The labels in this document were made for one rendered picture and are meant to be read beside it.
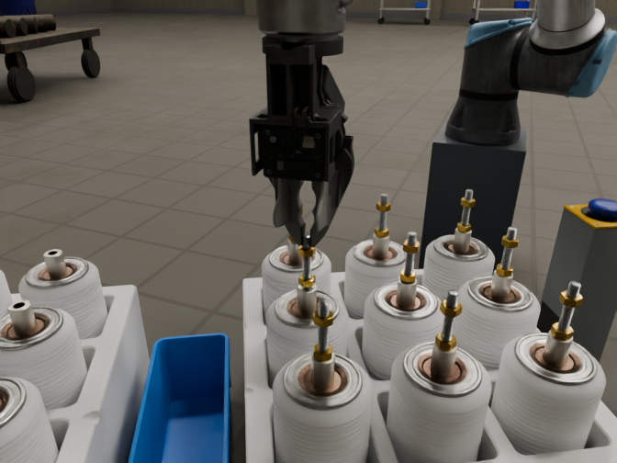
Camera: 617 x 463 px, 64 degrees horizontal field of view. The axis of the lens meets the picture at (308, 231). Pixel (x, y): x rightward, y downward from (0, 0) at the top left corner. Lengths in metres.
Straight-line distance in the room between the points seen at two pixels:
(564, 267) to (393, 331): 0.30
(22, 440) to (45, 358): 0.10
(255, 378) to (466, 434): 0.24
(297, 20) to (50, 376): 0.44
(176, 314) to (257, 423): 0.52
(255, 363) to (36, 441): 0.24
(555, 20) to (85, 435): 0.89
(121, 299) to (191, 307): 0.30
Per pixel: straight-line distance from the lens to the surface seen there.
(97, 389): 0.63
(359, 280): 0.68
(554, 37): 0.98
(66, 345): 0.61
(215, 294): 1.08
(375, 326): 0.59
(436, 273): 0.72
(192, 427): 0.81
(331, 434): 0.48
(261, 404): 0.57
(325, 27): 0.43
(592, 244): 0.74
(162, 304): 1.08
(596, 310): 0.81
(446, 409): 0.49
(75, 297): 0.70
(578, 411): 0.56
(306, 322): 0.56
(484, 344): 0.64
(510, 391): 0.56
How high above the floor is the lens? 0.59
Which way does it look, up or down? 26 degrees down
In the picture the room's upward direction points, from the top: straight up
